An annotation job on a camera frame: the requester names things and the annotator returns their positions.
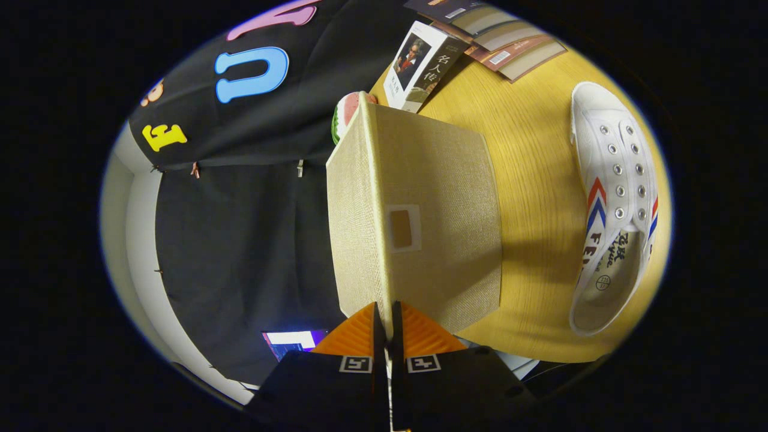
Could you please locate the watermelon slice plush toy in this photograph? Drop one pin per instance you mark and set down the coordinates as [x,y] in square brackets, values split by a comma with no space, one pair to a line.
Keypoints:
[347,114]

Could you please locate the white portrait cover book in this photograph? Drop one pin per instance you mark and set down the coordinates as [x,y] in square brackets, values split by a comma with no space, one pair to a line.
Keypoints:
[420,66]

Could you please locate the lit screen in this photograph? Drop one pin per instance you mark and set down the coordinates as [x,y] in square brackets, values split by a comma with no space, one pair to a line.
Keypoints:
[294,341]

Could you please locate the white canvas shoe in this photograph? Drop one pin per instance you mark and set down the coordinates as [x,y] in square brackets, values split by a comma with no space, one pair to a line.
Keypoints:
[612,180]

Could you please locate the beige fabric storage box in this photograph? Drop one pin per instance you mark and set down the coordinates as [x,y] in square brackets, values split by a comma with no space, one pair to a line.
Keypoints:
[438,180]

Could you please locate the brown cover book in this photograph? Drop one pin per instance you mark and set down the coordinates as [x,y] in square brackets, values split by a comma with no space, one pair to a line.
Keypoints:
[528,60]

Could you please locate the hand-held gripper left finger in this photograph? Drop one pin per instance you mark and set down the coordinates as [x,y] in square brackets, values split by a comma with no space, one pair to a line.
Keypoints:
[336,390]

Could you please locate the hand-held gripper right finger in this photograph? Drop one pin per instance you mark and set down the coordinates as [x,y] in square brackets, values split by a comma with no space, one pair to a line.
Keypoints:
[450,390]

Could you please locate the thick book under black book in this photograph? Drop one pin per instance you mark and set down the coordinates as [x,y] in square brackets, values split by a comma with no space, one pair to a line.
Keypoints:
[513,37]

